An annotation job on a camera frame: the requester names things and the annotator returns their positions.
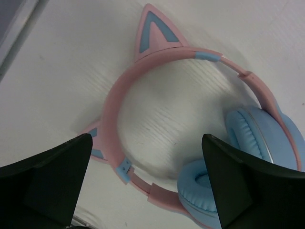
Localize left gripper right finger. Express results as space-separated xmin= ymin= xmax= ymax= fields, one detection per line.
xmin=202 ymin=134 xmax=305 ymax=229

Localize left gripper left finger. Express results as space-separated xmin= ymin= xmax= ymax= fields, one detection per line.
xmin=0 ymin=134 xmax=92 ymax=229

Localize pink blue cat-ear headphones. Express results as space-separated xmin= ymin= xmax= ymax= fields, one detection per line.
xmin=80 ymin=0 xmax=305 ymax=229

